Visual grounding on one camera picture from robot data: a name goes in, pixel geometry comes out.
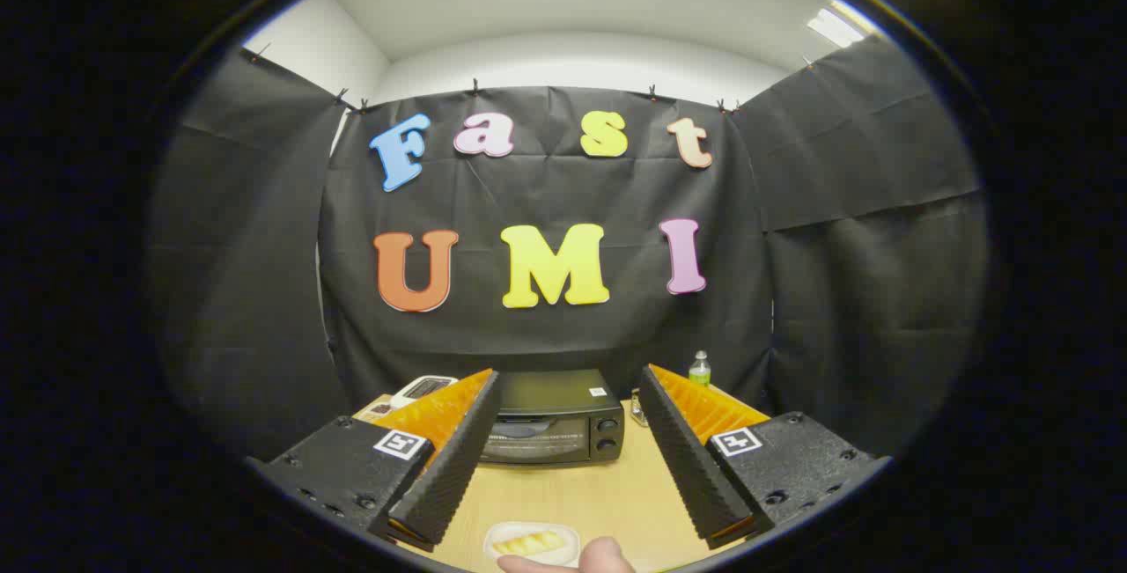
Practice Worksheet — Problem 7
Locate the golden bread roll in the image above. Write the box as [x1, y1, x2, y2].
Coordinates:
[491, 531, 566, 556]

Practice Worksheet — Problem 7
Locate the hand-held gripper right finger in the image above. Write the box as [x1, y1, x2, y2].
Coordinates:
[637, 364, 892, 550]

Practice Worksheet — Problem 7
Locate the white pop-up toaster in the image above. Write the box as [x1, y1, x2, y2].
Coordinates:
[390, 375, 459, 409]

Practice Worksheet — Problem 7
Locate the black backdrop cloth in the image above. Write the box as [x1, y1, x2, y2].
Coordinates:
[150, 32, 989, 459]

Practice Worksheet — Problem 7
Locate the white plate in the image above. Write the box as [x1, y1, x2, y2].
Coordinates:
[482, 521, 581, 568]

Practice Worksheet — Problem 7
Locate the black toaster oven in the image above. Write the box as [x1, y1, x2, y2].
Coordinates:
[480, 369, 626, 466]

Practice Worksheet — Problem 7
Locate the small ceiling light panel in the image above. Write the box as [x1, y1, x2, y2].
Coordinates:
[807, 8, 868, 48]

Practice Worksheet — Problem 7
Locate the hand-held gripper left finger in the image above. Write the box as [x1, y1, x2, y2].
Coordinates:
[249, 369, 505, 554]

